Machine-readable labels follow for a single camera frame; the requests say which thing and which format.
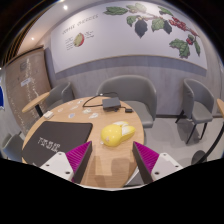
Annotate black cable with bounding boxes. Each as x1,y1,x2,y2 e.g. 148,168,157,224
82,92,127,110

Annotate small white box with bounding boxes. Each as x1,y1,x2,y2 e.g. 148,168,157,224
43,110,55,120

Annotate small round wooden side table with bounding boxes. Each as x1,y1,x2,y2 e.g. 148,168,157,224
21,91,51,118

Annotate dark grey flat box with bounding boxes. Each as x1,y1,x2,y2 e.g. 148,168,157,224
101,97,122,112

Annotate white paper wall sign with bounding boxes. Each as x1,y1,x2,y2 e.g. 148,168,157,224
20,77,33,88

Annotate coffee plant wall mural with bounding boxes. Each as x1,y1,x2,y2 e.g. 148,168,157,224
50,0,209,75

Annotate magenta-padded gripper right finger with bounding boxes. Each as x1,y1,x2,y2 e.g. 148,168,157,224
132,141,184,185

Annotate blue wall poster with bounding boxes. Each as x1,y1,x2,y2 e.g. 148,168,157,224
0,74,6,111

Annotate wide grey armchair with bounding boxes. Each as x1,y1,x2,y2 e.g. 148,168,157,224
96,74,158,130

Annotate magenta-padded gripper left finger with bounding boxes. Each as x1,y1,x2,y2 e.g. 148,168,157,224
39,140,94,185

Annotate grey chair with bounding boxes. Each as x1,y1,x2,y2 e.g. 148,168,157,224
175,78,216,145
44,81,75,111
1,132,25,164

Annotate ceiling lights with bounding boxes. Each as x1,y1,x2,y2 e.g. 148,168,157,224
29,3,70,42

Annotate black mouse pad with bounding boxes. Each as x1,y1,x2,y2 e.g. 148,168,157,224
21,120,94,168

